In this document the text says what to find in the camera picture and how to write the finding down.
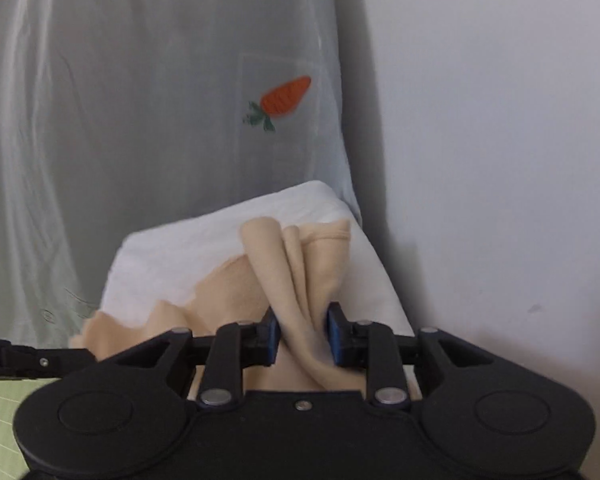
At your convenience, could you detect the beige knit sweater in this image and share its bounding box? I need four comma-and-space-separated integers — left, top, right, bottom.
70, 217, 379, 391

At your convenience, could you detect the green checkered mat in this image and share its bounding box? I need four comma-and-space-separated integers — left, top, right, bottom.
0, 379, 53, 480

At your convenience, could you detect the white folded garment top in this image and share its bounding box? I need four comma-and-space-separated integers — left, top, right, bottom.
100, 181, 414, 336

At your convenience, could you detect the grey carrot print sheet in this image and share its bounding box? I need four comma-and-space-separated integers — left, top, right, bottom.
0, 0, 356, 347

